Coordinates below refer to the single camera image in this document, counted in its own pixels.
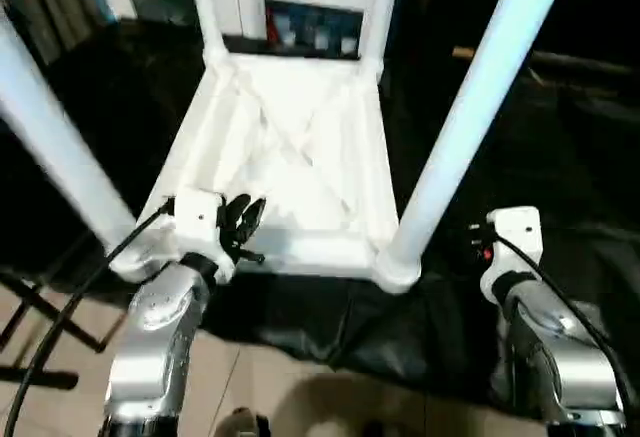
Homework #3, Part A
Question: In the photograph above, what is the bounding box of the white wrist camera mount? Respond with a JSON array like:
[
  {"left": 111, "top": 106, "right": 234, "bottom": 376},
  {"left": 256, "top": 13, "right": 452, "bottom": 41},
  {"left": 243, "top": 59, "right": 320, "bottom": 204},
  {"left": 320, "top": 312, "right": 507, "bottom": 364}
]
[
  {"left": 172, "top": 187, "right": 236, "bottom": 283},
  {"left": 478, "top": 205, "right": 545, "bottom": 307}
]

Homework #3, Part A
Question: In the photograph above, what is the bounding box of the black folding table frame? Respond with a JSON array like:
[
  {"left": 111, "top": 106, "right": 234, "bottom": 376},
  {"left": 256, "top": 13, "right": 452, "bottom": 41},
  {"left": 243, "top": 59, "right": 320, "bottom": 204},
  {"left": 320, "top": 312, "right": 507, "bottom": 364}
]
[{"left": 0, "top": 271, "right": 126, "bottom": 393}]

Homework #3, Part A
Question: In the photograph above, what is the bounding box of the black plastic mat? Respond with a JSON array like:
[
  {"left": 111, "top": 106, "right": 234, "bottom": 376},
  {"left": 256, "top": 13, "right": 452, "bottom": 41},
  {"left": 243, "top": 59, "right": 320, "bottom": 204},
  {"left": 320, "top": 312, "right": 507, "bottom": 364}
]
[{"left": 0, "top": 16, "right": 640, "bottom": 408}]

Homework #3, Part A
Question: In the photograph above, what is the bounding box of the white plastic table top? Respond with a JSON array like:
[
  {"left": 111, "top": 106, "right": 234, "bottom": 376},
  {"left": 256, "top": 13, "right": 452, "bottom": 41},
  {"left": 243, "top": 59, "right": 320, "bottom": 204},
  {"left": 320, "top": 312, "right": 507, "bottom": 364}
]
[{"left": 106, "top": 50, "right": 425, "bottom": 297}]

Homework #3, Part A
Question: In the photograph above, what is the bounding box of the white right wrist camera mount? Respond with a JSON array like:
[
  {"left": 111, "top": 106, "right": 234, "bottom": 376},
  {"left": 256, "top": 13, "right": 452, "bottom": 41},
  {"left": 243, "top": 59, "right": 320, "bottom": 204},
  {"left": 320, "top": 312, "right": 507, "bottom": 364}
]
[{"left": 478, "top": 205, "right": 545, "bottom": 307}]

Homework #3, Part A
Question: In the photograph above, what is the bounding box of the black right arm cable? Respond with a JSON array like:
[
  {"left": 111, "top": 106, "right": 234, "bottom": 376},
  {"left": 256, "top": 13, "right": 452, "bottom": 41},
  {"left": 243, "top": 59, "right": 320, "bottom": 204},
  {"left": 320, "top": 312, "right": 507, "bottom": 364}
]
[{"left": 492, "top": 235, "right": 632, "bottom": 411}]

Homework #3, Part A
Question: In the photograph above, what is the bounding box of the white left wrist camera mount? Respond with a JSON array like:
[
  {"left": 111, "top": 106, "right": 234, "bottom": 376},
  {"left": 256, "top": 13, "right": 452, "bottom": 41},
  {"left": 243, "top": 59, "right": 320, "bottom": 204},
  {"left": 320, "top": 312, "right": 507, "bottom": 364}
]
[{"left": 172, "top": 187, "right": 236, "bottom": 283}]

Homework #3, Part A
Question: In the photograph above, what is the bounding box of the black flat panel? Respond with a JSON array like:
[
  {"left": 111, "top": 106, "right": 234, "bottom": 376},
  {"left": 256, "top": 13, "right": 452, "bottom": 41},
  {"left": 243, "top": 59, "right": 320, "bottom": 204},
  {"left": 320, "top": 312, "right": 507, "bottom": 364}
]
[{"left": 529, "top": 51, "right": 640, "bottom": 76}]

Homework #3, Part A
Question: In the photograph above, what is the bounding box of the brown rounded object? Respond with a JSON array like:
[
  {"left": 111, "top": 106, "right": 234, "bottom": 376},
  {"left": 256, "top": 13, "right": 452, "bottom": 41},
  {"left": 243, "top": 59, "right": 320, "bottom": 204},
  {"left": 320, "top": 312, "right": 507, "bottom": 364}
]
[{"left": 219, "top": 406, "right": 271, "bottom": 437}]

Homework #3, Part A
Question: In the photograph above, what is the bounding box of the white plastic table leg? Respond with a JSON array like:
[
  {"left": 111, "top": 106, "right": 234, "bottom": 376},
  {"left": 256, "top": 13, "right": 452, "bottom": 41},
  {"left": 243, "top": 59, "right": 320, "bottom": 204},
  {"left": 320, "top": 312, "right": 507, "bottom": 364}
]
[
  {"left": 187, "top": 0, "right": 231, "bottom": 66},
  {"left": 0, "top": 0, "right": 140, "bottom": 258},
  {"left": 377, "top": 0, "right": 577, "bottom": 271},
  {"left": 360, "top": 0, "right": 406, "bottom": 73}
]

